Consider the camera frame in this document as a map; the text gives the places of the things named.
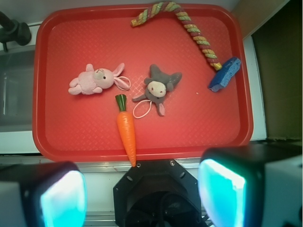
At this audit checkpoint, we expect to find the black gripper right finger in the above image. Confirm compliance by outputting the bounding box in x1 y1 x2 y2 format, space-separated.
197 143 303 227

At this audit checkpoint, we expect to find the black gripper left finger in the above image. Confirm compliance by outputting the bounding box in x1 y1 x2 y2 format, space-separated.
0 162 86 227

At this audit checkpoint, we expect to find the blue sponge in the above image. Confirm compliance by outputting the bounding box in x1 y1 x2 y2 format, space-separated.
208 57 241 92

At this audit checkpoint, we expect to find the orange toy carrot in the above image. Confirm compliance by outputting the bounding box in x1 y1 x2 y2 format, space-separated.
115 94 136 167

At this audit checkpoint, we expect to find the pink plush bunny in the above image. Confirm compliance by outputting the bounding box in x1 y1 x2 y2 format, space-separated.
68 63 131 96

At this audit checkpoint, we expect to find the grey toy sink basin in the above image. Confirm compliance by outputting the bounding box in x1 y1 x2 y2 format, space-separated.
0 46 35 132

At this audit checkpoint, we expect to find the red plastic tray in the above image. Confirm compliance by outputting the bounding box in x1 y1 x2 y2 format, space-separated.
33 4 253 162

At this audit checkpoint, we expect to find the grey plush bunny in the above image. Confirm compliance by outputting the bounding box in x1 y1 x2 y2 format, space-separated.
132 64 182 119

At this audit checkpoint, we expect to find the grey sink faucet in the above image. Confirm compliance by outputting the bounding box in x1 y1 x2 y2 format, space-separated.
0 12 32 52

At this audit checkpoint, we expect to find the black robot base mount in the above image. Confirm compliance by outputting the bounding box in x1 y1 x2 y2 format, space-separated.
113 160 207 227

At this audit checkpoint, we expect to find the multicolour twisted rope toy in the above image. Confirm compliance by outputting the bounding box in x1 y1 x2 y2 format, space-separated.
131 1 222 71

